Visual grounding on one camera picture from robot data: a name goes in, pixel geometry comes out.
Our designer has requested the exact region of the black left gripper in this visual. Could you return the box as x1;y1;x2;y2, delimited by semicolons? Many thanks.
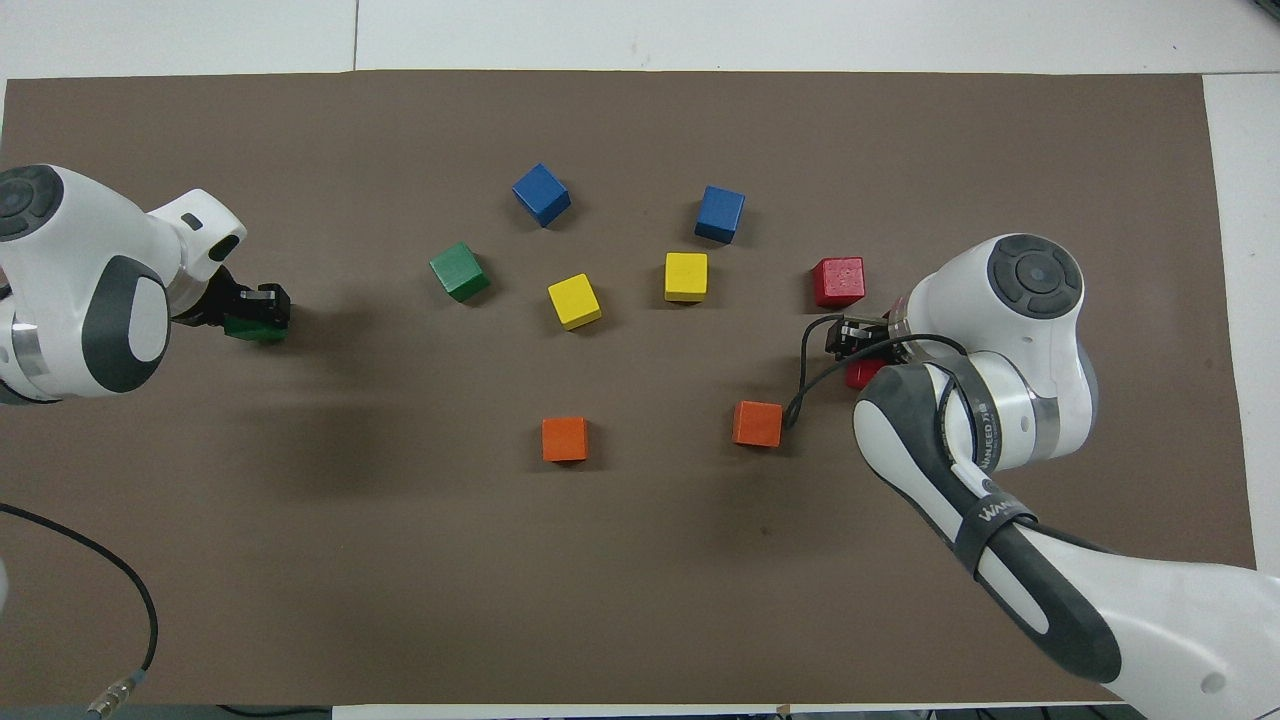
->
175;266;291;328

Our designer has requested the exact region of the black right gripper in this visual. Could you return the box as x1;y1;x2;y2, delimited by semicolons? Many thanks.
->
826;312;906;363

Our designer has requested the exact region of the green wooden block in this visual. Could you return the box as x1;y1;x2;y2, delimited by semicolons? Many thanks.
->
429;242;492;304
222;315;289;345

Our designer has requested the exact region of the orange wooden block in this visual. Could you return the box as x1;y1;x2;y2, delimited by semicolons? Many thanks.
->
732;400;784;449
541;416;590;464

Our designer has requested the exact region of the yellow wooden block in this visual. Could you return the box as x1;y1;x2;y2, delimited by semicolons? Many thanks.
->
664;252;709;303
547;273;603;331

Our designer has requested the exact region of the blue wooden block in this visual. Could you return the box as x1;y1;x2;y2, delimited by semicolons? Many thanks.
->
512;162;572;229
695;185;747;245

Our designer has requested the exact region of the brown table mat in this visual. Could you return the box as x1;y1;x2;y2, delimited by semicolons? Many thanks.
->
0;70;1273;707

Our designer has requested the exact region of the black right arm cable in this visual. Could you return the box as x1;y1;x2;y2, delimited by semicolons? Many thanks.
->
782;314;969;431

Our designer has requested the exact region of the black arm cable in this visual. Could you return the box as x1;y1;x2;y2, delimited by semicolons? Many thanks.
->
0;503;159;719
782;314;969;431

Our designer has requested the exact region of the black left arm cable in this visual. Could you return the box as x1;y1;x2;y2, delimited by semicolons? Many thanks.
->
0;503;159;719

